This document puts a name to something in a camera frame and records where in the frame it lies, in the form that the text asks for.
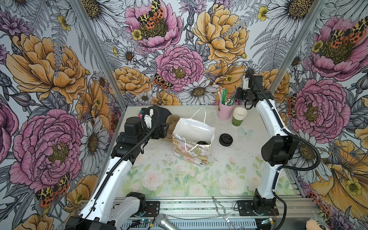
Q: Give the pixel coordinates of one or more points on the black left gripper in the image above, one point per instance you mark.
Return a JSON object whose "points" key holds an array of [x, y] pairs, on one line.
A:
{"points": [[163, 132]]}

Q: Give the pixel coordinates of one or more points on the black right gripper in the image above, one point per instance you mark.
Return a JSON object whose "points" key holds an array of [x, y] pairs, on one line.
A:
{"points": [[238, 95]]}

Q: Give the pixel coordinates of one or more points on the white patterned paper gift bag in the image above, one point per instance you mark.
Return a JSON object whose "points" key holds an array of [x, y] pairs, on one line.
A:
{"points": [[187, 133]]}

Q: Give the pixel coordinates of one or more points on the black paper napkin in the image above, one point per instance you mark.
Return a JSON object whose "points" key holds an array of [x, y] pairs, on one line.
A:
{"points": [[161, 114]]}

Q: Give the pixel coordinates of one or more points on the black coffee cup lid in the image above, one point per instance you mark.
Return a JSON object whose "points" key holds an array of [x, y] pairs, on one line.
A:
{"points": [[202, 143]]}

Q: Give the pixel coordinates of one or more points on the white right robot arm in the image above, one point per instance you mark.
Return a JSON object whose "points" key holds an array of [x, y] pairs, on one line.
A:
{"points": [[277, 151]]}

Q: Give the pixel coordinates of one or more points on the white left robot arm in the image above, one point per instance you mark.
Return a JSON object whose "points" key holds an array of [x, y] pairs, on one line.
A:
{"points": [[99, 213]]}

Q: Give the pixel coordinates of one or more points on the stack of pulp carriers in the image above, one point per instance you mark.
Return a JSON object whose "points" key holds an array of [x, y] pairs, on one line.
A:
{"points": [[172, 120]]}

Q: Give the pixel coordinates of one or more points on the stack of paper cups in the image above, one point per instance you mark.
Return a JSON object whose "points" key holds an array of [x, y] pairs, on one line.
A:
{"points": [[239, 114]]}

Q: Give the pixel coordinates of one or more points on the green straws bundle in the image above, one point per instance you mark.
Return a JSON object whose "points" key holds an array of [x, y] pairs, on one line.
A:
{"points": [[224, 99]]}

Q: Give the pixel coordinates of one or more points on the pink straw holder cup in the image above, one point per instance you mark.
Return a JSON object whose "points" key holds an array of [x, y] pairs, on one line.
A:
{"points": [[225, 111]]}

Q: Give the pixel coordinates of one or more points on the silver microphone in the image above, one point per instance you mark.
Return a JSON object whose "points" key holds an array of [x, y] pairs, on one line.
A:
{"points": [[164, 223]]}

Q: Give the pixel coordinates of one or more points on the pink plush toy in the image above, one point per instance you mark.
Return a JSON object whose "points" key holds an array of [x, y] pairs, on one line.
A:
{"points": [[312, 224]]}

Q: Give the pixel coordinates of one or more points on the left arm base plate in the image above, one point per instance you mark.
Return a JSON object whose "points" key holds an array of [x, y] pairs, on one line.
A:
{"points": [[150, 209]]}

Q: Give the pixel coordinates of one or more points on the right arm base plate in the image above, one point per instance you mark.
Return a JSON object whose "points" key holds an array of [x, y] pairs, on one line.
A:
{"points": [[247, 208]]}

